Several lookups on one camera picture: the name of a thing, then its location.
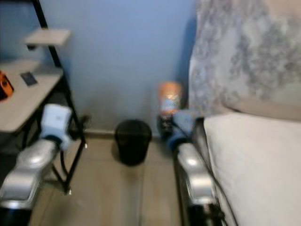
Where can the beige pillow with printed text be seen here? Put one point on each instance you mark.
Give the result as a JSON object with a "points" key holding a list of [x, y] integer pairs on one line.
{"points": [[268, 109]]}

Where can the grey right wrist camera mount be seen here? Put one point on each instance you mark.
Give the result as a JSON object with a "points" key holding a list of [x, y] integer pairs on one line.
{"points": [[183, 125]]}

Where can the grey patterned headboard cover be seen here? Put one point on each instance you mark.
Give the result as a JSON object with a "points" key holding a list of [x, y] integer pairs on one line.
{"points": [[240, 52]]}

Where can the small dark flat card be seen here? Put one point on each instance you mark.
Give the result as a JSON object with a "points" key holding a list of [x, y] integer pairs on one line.
{"points": [[29, 78]]}

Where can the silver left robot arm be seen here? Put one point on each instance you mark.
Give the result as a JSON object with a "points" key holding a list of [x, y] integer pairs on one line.
{"points": [[28, 169]]}

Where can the orange and black cube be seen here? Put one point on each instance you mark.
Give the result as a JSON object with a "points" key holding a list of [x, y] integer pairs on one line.
{"points": [[5, 87]]}

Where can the white quilted mattress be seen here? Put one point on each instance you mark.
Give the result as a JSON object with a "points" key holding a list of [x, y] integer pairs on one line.
{"points": [[254, 169]]}

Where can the black mesh waste bin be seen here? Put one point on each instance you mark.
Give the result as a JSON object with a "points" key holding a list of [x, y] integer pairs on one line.
{"points": [[132, 141]]}

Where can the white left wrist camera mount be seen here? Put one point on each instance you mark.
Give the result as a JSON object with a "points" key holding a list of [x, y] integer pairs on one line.
{"points": [[56, 120]]}

